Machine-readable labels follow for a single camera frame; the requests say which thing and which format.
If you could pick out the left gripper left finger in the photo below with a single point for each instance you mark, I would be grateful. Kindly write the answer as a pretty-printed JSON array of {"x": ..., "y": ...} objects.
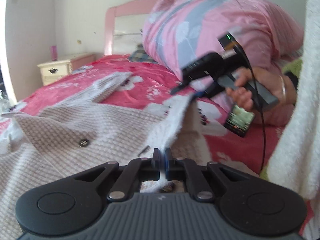
[{"x": 71, "y": 204}]

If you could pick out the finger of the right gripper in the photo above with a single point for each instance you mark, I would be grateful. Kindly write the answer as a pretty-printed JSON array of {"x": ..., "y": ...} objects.
[{"x": 199, "y": 95}]

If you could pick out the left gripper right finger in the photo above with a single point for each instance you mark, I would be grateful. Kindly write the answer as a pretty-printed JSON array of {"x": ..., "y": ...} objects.
[{"x": 248, "y": 203}]

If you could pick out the beige houndstooth knit cardigan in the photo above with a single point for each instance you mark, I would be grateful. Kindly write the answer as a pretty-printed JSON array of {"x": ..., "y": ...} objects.
[{"x": 82, "y": 132}]

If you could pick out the person's right hand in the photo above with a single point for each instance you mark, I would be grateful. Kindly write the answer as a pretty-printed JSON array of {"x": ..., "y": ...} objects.
[{"x": 249, "y": 82}]

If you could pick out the black smartphone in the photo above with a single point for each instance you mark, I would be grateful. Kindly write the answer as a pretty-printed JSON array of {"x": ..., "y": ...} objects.
[{"x": 239, "y": 121}]

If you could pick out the pink grey floral quilt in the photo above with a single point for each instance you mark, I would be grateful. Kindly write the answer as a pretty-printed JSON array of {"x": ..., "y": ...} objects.
[{"x": 178, "y": 32}]

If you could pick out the plaid pillow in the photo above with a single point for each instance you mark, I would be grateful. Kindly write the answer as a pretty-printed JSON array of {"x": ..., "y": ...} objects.
[{"x": 139, "y": 55}]

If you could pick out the pink bed headboard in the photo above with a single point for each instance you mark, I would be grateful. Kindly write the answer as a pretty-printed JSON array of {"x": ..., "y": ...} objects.
[{"x": 123, "y": 26}]

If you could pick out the cream bedside nightstand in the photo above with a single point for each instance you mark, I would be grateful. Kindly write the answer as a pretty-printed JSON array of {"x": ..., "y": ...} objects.
[{"x": 52, "y": 71}]

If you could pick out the pink cup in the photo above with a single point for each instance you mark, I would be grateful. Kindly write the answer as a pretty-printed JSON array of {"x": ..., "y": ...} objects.
[{"x": 53, "y": 53}]

